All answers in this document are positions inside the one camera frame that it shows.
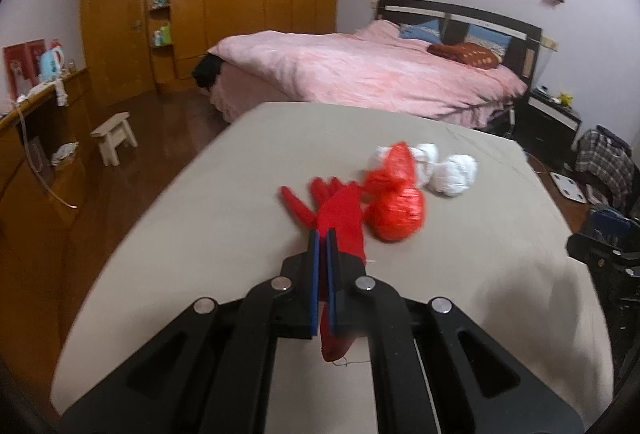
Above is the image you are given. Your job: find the red plastic bag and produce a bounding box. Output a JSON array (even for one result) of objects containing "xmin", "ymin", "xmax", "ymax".
[{"xmin": 362, "ymin": 142, "xmax": 426, "ymax": 242}]

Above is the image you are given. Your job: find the white tissue wad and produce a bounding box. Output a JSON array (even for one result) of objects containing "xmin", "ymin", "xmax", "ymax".
[
  {"xmin": 368, "ymin": 142, "xmax": 438, "ymax": 187},
  {"xmin": 428, "ymin": 154, "xmax": 478, "ymax": 197}
]

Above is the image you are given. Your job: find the white bathroom scale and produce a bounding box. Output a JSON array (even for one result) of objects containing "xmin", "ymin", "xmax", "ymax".
[{"xmin": 550, "ymin": 172, "xmax": 588, "ymax": 204}]

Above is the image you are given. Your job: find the plaid cloth covered chair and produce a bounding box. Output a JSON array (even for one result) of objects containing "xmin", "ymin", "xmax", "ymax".
[{"xmin": 575, "ymin": 125, "xmax": 636, "ymax": 211}]

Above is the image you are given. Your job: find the beige table cloth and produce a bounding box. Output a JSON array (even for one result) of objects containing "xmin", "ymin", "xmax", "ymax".
[{"xmin": 51, "ymin": 102, "xmax": 614, "ymax": 425}]

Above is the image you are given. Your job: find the black white nightstand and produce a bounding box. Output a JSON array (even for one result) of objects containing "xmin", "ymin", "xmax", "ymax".
[{"xmin": 514, "ymin": 90, "xmax": 582, "ymax": 170}]

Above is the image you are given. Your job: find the yellow plush toy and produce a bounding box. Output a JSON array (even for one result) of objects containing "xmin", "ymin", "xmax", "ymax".
[{"xmin": 558, "ymin": 93, "xmax": 573, "ymax": 108}]

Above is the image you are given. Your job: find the bed with pink duvet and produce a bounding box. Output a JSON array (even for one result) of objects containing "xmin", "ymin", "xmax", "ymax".
[{"xmin": 208, "ymin": 20, "xmax": 527, "ymax": 128}]

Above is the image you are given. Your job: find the dark wooden headboard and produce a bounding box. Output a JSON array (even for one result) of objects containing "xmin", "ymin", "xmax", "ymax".
[{"xmin": 375, "ymin": 0, "xmax": 542, "ymax": 87}]

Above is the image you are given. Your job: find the black clothing on bed corner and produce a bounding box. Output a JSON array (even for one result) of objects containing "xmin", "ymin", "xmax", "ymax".
[{"xmin": 191, "ymin": 53, "xmax": 224, "ymax": 90}]

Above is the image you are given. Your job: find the right blue pillow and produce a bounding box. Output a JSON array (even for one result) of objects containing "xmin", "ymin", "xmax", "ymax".
[{"xmin": 464, "ymin": 24, "xmax": 512, "ymax": 61}]

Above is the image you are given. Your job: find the blue pillow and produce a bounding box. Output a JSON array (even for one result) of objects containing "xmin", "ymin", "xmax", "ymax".
[
  {"xmin": 464, "ymin": 24, "xmax": 512, "ymax": 61},
  {"xmin": 399, "ymin": 19, "xmax": 442, "ymax": 44}
]

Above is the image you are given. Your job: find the brown dotted cushion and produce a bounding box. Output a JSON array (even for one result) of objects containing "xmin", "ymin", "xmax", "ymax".
[{"xmin": 426, "ymin": 42, "xmax": 501, "ymax": 70}]

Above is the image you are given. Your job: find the left blue pillow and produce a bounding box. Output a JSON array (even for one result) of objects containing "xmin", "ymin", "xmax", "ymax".
[{"xmin": 399, "ymin": 19, "xmax": 442, "ymax": 44}]

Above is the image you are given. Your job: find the small white wooden stool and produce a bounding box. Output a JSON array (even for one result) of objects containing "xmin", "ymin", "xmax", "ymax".
[{"xmin": 91, "ymin": 112, "xmax": 139, "ymax": 166}]

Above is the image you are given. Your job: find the wooden side cabinet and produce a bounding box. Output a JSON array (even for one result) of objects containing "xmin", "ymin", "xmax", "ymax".
[{"xmin": 1, "ymin": 69, "xmax": 99, "ymax": 298}]

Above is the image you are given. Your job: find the blue electric kettle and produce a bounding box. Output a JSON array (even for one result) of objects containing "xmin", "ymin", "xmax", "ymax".
[{"xmin": 40, "ymin": 46, "xmax": 65, "ymax": 82}]

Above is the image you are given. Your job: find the red framed picture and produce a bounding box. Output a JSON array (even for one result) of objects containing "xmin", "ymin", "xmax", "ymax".
[{"xmin": 3, "ymin": 38, "xmax": 47, "ymax": 100}]

